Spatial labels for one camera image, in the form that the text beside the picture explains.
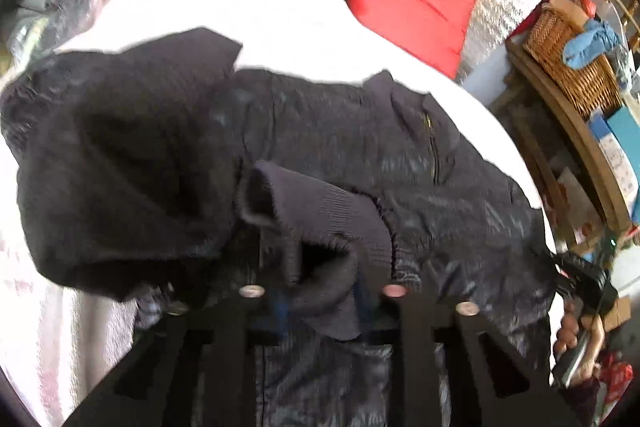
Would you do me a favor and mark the black quilted jacket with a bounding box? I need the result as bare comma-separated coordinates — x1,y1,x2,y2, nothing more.
1,28,555,426

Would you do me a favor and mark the grey clothes pile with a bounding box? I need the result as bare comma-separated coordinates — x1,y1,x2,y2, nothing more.
1,0,103,70

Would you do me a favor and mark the white pink embossed blanket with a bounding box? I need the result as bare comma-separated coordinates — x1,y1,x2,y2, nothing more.
1,0,541,426

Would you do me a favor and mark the wicker basket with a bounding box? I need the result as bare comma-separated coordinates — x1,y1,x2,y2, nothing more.
522,4,625,120

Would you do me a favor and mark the red square cushion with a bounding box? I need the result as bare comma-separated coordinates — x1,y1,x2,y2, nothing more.
348,0,475,79

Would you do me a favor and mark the light blue cloth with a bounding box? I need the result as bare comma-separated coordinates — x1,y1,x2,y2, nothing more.
562,18,620,70

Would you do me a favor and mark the wooden side shelf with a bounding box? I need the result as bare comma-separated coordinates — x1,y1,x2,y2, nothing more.
490,40,639,255

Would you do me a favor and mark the right human hand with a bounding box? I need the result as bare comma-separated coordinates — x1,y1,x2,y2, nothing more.
552,299,605,388

